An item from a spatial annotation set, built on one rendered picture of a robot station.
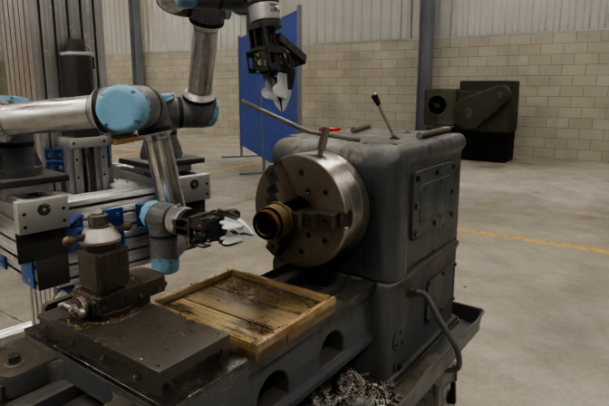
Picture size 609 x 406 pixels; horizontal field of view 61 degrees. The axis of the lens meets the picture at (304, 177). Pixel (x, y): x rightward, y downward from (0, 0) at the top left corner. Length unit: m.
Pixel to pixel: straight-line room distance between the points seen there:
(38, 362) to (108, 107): 0.59
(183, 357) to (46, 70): 1.22
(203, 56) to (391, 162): 0.76
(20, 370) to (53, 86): 1.05
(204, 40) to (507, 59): 9.89
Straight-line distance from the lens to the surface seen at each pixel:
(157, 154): 1.50
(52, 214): 1.59
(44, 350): 1.19
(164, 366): 0.93
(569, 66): 11.16
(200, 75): 1.85
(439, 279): 1.87
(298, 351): 1.29
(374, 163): 1.45
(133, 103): 1.34
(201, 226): 1.24
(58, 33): 1.94
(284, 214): 1.31
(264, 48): 1.25
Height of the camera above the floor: 1.42
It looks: 10 degrees down
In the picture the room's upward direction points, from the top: straight up
